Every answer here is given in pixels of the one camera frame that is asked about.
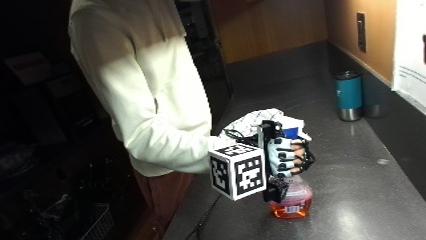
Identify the white marker cube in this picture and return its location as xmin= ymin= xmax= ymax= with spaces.
xmin=206 ymin=142 xmax=268 ymax=202

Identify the teal steel tumbler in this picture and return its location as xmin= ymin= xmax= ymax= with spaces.
xmin=332 ymin=70 xmax=364 ymax=122

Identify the wire mesh basket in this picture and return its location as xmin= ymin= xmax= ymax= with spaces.
xmin=37 ymin=202 xmax=113 ymax=240

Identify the dark wall outlet plate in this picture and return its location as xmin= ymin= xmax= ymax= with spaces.
xmin=355 ymin=11 xmax=368 ymax=54

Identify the person in cream sweater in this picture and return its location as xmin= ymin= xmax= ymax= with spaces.
xmin=66 ymin=0 xmax=214 ymax=240

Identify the spray bottle with orange liquid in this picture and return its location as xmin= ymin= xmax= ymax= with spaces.
xmin=268 ymin=126 xmax=314 ymax=220

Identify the white paper sheet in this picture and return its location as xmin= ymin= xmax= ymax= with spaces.
xmin=390 ymin=0 xmax=426 ymax=116

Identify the black glove camera mount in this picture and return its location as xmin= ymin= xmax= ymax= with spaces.
xmin=256 ymin=120 xmax=290 ymax=204

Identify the white grid pattern cloth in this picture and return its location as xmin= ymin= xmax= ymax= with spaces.
xmin=217 ymin=107 xmax=312 ymax=142

